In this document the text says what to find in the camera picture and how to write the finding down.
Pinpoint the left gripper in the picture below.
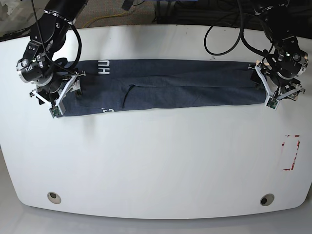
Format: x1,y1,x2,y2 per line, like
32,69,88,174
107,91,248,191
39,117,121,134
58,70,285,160
247,36,309,100

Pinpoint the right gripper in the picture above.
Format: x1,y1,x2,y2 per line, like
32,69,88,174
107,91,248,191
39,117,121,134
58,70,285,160
16,41,86,107

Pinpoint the dark blue T-shirt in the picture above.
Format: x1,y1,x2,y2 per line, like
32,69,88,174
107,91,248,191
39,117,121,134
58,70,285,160
63,59,266,117

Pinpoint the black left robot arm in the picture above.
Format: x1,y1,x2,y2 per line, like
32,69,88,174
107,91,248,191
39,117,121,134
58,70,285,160
251,0,309,100

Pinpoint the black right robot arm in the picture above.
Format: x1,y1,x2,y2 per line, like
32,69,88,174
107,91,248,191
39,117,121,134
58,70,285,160
16,0,88,104

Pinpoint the red tape rectangle marking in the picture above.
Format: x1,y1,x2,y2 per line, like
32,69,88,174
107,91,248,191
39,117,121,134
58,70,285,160
279,135,300,171

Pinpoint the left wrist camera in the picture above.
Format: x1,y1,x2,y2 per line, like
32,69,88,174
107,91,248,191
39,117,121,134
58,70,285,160
264,96,280,110

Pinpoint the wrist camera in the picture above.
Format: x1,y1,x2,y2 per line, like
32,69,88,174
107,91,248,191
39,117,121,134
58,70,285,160
49,103,66,118
264,96,280,110

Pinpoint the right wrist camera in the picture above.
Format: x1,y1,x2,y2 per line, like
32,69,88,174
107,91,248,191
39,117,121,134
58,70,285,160
49,103,66,118

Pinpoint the yellow cable on floor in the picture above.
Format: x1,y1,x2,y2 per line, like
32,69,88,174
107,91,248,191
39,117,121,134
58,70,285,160
84,8,137,29

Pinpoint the left table cable grommet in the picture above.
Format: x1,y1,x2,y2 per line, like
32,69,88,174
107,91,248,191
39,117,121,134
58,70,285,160
47,192,61,204

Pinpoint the table cable grommet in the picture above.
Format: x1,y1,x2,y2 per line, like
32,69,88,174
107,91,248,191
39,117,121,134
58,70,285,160
47,192,61,204
260,194,275,206

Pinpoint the right table cable grommet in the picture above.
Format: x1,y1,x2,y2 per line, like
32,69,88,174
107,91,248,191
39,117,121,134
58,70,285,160
260,194,275,206

